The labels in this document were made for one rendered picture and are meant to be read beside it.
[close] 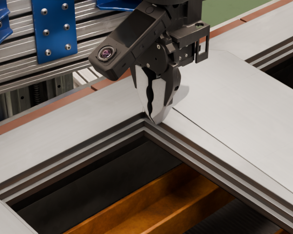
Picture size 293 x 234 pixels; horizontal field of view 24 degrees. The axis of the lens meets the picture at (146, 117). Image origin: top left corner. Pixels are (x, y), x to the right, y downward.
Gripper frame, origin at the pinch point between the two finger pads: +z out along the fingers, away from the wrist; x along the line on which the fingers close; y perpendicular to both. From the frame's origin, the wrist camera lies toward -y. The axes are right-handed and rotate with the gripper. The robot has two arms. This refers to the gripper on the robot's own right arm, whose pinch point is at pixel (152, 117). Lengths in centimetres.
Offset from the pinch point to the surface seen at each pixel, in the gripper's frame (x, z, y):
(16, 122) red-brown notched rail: 15.4, 2.8, -13.2
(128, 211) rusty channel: 0.2, 15.5, -4.5
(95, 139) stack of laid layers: 2.8, 1.6, -8.2
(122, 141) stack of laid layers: 1.4, 3.0, -4.4
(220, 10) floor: 134, 85, 165
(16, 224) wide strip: -4.9, 0.8, -26.2
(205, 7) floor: 141, 85, 163
